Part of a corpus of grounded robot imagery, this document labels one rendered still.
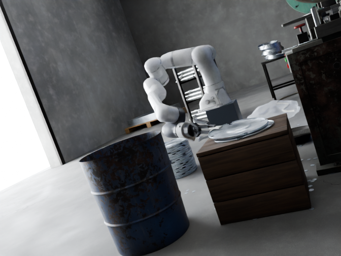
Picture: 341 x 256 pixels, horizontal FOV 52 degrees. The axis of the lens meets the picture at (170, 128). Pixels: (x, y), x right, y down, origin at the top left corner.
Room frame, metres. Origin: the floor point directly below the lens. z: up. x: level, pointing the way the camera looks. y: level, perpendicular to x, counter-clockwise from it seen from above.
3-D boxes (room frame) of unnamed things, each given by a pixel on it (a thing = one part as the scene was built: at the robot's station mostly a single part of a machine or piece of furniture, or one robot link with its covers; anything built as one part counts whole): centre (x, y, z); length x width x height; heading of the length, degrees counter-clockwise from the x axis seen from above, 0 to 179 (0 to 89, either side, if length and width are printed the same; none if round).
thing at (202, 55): (2.15, -0.33, 0.71); 0.18 x 0.11 x 0.25; 153
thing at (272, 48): (4.88, -1.71, 0.40); 0.45 x 0.40 x 0.79; 166
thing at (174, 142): (2.68, 0.05, 0.25); 0.29 x 0.29 x 0.01
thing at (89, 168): (1.67, 0.26, 0.24); 0.42 x 0.42 x 0.48
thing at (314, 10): (1.73, -0.86, 0.75); 0.03 x 0.03 x 0.10; 64
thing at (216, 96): (2.20, -0.31, 0.52); 0.22 x 0.19 x 0.14; 71
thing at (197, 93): (4.43, -0.54, 0.48); 0.46 x 0.43 x 0.95; 44
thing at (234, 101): (2.19, -0.35, 0.23); 0.18 x 0.18 x 0.45; 71
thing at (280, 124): (1.62, -0.32, 0.18); 0.40 x 0.38 x 0.35; 69
